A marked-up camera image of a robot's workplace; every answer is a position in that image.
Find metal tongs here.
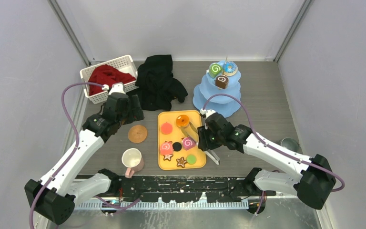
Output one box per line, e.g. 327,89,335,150
179,121,220,165

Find blue three-tier cake stand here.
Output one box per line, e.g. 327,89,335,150
193,59,241,117

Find pink cube cake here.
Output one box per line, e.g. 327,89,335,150
182,137,197,150

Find orange donut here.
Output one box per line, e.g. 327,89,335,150
175,114,190,128

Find chocolate swirl roll cake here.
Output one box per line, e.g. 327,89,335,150
215,75,229,89

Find green roll cake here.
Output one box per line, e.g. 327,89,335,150
208,63,223,78

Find blue donut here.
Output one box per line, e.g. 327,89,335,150
223,61,238,77

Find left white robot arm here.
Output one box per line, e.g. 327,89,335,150
24,93,144,225

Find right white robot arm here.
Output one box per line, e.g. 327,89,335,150
198,109,336,209

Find left woven coaster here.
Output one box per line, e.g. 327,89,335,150
128,125,148,144

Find green round macaron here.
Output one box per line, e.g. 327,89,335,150
186,155,197,165

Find red cloth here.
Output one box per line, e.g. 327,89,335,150
88,64,136,87

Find yellow tray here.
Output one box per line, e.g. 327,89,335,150
158,110,207,170

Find black round cookie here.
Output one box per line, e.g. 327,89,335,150
172,142,182,152

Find black cloth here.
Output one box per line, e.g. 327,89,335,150
135,54,188,111

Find brown star cookie right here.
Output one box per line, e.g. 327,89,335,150
176,157,188,168

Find brown star cookie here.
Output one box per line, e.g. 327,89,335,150
176,157,188,168
163,154,173,161

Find white plastic basket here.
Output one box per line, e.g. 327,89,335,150
80,55,138,104

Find pink mug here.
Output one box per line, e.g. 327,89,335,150
122,148,144,178

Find red round cake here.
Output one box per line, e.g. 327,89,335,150
160,122,173,135

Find pink swirl roll cake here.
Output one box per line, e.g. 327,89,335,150
159,142,174,155

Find brown star cookie left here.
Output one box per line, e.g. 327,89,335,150
163,154,173,161

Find grey metal cup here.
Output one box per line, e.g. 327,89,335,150
280,137,300,152

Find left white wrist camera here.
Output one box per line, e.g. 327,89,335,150
108,83,126,96

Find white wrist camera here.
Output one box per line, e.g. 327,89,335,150
199,108,216,130
108,83,126,96

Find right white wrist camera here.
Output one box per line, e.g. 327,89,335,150
199,108,216,130

